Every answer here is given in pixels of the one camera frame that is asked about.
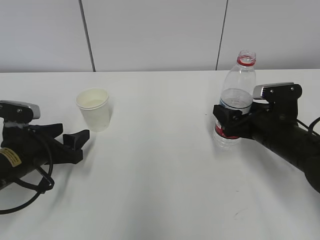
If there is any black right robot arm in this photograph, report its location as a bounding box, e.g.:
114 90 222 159
213 102 320 192

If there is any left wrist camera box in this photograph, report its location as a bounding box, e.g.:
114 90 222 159
0 100 41 124

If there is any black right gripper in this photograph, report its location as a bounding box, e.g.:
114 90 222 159
212 102 299 142

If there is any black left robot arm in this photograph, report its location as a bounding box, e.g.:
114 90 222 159
0 123 90 189

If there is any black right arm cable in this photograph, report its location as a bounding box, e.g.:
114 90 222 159
296 116 320 137

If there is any clear plastic water bottle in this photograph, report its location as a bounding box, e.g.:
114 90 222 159
213 50 256 150

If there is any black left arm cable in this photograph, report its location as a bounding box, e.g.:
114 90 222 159
0 129 55 215

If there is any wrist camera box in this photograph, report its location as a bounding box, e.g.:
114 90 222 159
252 82 302 120
0 100 41 124

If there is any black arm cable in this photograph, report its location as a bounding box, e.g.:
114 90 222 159
296 116 320 137
0 129 55 215

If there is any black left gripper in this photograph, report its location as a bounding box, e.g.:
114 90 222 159
0 123 90 167

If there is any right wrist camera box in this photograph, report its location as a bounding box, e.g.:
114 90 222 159
252 82 302 120

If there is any white paper cup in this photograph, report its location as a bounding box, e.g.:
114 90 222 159
75 88 110 133

